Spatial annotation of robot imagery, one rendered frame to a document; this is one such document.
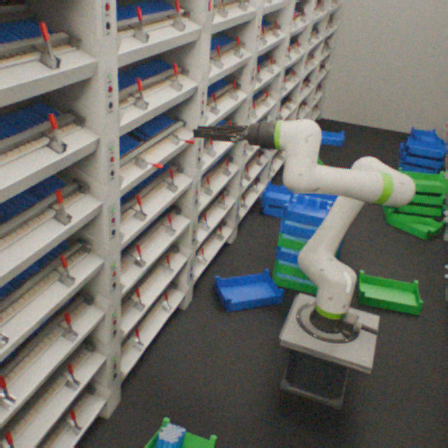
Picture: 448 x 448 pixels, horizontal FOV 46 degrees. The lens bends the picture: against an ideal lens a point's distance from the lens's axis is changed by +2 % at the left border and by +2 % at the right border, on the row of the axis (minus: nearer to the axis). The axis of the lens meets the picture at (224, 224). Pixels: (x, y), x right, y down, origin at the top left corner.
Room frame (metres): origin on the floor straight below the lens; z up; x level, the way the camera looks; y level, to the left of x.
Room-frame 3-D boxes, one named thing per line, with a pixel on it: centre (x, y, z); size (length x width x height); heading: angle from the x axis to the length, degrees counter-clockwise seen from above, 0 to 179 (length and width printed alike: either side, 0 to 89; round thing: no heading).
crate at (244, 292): (2.18, -0.16, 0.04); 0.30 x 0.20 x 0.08; 113
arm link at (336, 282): (1.67, -0.45, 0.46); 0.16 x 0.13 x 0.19; 26
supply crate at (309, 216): (2.37, -0.46, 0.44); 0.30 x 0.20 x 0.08; 75
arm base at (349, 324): (1.63, -0.50, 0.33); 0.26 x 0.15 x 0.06; 64
